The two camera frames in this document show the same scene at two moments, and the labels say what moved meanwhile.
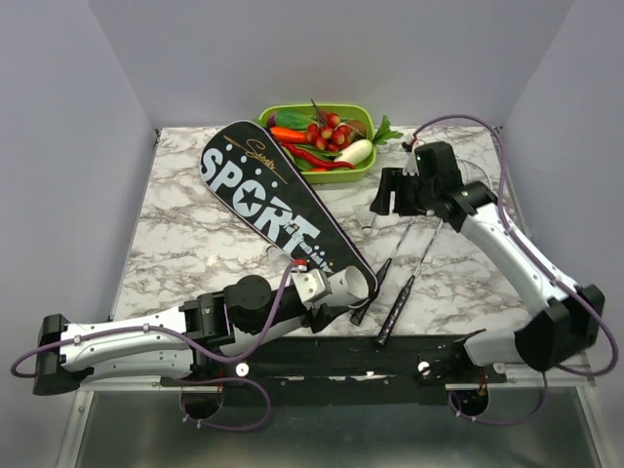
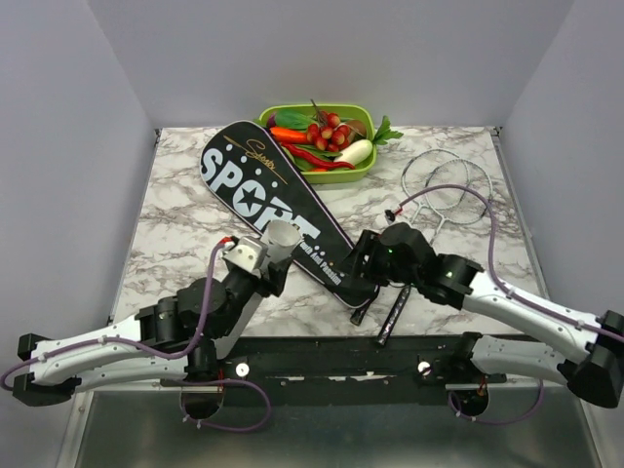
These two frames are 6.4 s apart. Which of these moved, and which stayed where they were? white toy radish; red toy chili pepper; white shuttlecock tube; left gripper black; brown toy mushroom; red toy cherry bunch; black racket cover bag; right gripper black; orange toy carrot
Moved: right gripper black; left gripper black; white shuttlecock tube
Stayed: orange toy carrot; brown toy mushroom; red toy chili pepper; black racket cover bag; red toy cherry bunch; white toy radish
